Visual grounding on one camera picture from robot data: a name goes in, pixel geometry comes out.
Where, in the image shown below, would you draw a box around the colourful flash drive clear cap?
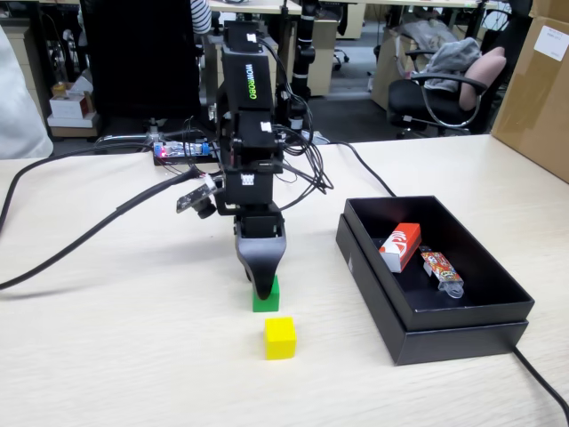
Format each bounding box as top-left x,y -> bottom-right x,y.
419,244 -> 467,300

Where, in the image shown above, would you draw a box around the white carton red side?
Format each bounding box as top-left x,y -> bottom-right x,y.
48,91 -> 95,120

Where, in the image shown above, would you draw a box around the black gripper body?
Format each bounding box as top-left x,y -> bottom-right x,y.
216,171 -> 286,239

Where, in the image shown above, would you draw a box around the black office chair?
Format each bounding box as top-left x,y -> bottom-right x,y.
385,48 -> 490,139

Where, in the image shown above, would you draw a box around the large cardboard box white label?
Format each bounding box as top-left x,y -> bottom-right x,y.
491,15 -> 569,184

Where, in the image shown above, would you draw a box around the person in white coat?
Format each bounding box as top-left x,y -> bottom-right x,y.
0,24 -> 54,160

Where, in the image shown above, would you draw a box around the black power cable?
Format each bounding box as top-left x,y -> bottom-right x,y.
326,140 -> 569,415

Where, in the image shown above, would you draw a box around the green wooden cube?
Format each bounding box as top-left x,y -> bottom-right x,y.
251,274 -> 281,313

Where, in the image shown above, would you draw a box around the red white carton box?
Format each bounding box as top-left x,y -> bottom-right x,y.
378,222 -> 422,273

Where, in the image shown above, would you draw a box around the flat white tray box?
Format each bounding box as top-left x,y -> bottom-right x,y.
46,113 -> 100,139

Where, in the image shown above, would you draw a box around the thin black arm wires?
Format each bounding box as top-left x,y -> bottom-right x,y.
260,35 -> 334,210

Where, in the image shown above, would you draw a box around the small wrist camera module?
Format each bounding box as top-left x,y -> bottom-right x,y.
175,184 -> 219,220

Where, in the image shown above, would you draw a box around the person in striped shirt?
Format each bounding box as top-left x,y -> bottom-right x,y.
189,0 -> 212,36

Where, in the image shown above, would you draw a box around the plain cardboard box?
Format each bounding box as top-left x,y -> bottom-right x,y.
531,0 -> 569,19

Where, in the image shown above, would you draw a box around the small open cardboard box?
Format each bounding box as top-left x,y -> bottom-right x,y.
51,74 -> 94,97

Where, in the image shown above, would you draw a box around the black open box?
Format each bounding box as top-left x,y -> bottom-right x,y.
335,213 -> 530,367

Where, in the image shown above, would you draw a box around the pink cushion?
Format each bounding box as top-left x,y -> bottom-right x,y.
457,46 -> 509,112

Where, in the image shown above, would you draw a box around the black cardboard box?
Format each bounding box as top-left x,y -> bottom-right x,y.
344,194 -> 535,333

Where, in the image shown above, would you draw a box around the black sleeved camera cable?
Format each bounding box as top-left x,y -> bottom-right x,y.
0,141 -> 210,290

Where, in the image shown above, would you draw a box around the beige office cabinet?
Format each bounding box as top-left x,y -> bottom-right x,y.
335,2 -> 368,41
306,20 -> 341,98

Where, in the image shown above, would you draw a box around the grey cloth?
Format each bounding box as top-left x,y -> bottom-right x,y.
424,37 -> 484,93

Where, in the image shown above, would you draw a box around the black pole white bands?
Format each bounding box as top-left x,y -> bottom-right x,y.
288,0 -> 317,131

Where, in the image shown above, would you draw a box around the large black monitor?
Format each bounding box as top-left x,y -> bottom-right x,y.
79,0 -> 202,155

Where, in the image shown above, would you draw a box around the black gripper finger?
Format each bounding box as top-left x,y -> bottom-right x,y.
237,235 -> 288,300

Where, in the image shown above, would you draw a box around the beige office desk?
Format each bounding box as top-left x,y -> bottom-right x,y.
207,0 -> 304,15

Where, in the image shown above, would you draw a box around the controller circuit board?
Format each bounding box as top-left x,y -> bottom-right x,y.
151,141 -> 212,166

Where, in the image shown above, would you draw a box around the yellow wooden cube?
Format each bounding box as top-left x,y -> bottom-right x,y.
263,316 -> 298,361

